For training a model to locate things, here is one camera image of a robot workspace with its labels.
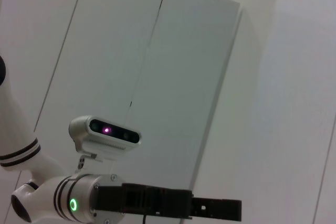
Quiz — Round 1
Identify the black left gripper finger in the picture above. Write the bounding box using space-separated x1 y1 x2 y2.
192 197 243 221

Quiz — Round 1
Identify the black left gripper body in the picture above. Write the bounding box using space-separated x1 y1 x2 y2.
93 183 195 220

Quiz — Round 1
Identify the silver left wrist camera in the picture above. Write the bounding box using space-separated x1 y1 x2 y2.
68 115 143 162

